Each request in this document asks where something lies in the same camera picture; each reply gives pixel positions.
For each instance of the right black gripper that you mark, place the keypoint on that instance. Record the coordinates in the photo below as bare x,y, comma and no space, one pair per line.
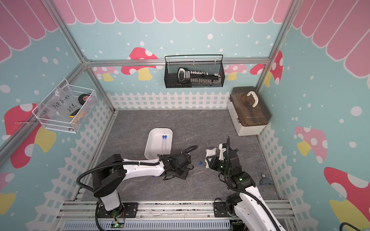
213,163

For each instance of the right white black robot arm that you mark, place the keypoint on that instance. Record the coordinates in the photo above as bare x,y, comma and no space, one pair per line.
246,203

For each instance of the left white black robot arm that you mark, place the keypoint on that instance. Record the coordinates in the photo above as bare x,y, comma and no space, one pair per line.
104,179

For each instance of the white plastic tray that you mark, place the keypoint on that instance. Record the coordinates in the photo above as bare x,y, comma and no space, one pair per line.
153,145

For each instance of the brown lidded storage box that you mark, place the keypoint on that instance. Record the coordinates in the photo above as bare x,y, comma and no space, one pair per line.
248,111

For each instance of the socket wrench set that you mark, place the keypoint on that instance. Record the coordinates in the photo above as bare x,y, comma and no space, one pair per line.
198,79

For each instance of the black tape roll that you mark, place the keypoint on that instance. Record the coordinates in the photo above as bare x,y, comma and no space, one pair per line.
83,98

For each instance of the clear plastic label bag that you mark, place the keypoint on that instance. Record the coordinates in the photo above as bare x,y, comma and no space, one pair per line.
63,103

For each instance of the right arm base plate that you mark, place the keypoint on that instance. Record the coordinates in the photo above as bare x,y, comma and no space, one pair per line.
223,210

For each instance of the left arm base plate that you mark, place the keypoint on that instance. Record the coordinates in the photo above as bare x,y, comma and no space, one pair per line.
125,210

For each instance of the black wire mesh basket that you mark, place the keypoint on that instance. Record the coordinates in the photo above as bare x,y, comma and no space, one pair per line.
211,63

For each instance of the white wire wall basket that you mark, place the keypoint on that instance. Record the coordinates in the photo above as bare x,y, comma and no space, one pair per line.
51,121

